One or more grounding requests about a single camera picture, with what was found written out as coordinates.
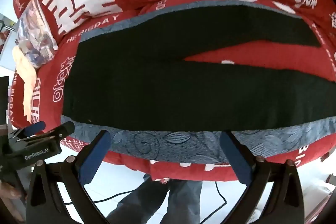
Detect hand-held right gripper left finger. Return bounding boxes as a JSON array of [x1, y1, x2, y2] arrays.
[[25, 130, 112, 224]]

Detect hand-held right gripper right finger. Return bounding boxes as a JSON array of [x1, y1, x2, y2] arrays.
[[219, 130, 306, 224]]

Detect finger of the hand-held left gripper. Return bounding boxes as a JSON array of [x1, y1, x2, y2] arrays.
[[45, 121, 76, 142], [17, 121, 46, 136]]

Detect black pants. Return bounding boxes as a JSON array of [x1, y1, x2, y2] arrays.
[[61, 5, 336, 132]]

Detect person's left hand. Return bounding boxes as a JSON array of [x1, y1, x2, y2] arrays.
[[0, 181, 23, 199]]

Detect cream cloth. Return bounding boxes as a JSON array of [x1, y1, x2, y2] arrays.
[[12, 46, 37, 123]]

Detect blue-grey patterned blanket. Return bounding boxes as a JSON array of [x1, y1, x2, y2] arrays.
[[59, 0, 336, 165]]

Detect person's left leg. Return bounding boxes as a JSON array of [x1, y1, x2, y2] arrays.
[[106, 175, 171, 224]]

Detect person's leg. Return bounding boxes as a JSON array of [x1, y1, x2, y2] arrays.
[[160, 179, 204, 224], [106, 175, 171, 224]]

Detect person's right leg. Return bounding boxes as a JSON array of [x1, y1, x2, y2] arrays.
[[160, 179, 204, 224]]

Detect printed pillow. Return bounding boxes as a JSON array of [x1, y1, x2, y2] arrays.
[[16, 0, 59, 68]]

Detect red printed bedspread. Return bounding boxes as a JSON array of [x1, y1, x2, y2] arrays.
[[8, 0, 336, 184]]

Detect black cable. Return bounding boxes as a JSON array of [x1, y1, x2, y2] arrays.
[[63, 186, 141, 206], [214, 181, 227, 216]]

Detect dark post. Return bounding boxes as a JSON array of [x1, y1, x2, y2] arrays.
[[0, 76, 9, 125]]

